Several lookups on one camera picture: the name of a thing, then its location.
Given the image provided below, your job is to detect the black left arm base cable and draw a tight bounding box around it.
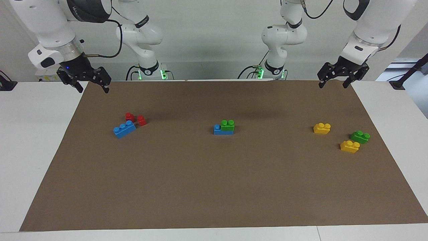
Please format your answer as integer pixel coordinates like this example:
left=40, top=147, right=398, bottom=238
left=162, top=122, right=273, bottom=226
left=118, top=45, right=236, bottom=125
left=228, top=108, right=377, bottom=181
left=237, top=50, right=270, bottom=80

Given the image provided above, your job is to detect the white box with yellow label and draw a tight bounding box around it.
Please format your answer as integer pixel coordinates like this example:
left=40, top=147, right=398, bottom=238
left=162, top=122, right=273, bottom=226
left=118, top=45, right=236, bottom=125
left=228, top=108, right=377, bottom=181
left=35, top=69, right=63, bottom=83

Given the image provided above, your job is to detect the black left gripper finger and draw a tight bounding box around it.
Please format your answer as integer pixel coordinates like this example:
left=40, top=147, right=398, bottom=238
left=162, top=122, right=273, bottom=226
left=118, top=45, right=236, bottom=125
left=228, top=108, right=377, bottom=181
left=317, top=62, right=339, bottom=89
left=342, top=64, right=370, bottom=89

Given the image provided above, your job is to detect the brown table mat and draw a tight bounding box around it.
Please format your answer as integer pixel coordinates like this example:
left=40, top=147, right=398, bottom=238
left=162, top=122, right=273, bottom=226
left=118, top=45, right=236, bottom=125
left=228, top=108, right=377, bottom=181
left=19, top=80, right=428, bottom=232

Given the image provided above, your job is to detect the black stand pole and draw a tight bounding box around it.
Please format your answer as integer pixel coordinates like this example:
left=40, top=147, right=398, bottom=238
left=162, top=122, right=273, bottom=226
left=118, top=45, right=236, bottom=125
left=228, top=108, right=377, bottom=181
left=390, top=53, right=428, bottom=90

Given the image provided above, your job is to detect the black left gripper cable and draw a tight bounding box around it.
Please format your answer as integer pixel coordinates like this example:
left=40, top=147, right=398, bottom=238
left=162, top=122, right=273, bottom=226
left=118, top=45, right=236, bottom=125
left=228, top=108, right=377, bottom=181
left=301, top=0, right=402, bottom=51

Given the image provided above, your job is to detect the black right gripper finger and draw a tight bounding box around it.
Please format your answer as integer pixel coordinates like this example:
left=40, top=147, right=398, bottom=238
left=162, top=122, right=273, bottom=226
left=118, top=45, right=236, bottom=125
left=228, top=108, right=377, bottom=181
left=92, top=66, right=112, bottom=94
left=56, top=66, right=84, bottom=93

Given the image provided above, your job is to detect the yellow two-stud toy block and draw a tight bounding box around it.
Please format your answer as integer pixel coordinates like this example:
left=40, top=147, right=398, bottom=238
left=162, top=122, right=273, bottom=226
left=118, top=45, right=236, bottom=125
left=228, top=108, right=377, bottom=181
left=340, top=140, right=360, bottom=154
left=313, top=123, right=331, bottom=135

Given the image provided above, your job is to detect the black right arm base cable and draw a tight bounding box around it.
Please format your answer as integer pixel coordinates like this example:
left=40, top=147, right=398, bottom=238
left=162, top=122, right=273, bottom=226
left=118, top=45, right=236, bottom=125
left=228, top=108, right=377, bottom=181
left=126, top=65, right=141, bottom=81

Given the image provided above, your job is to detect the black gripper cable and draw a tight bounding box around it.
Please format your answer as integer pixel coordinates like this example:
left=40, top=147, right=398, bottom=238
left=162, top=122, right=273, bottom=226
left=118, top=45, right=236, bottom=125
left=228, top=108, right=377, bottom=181
left=82, top=7, right=123, bottom=59
left=301, top=0, right=402, bottom=51

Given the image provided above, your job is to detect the black arm base cable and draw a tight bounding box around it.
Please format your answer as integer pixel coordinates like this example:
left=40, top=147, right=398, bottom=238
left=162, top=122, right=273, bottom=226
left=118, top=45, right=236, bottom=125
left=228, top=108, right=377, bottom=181
left=126, top=65, right=141, bottom=81
left=237, top=50, right=270, bottom=80

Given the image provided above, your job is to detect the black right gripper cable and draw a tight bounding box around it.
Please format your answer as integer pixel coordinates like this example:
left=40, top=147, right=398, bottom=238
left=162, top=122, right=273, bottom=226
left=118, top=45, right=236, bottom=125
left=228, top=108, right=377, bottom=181
left=82, top=7, right=123, bottom=59

